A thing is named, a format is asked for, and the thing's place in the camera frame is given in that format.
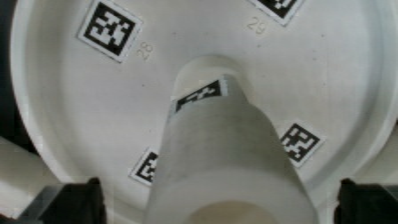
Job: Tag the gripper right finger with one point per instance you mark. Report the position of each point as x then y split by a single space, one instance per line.
367 203

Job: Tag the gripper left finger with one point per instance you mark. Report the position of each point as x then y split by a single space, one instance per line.
68 204

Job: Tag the white cylindrical table leg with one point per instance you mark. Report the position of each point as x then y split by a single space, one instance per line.
226 182

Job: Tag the white round table top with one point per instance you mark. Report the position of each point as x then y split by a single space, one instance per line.
118 58

